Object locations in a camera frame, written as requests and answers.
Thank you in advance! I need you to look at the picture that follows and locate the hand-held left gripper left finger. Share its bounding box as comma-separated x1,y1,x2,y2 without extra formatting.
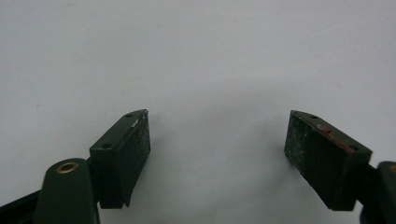
89,108,151,210

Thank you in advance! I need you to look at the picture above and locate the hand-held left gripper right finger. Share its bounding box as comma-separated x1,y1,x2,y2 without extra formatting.
283,109,374,212

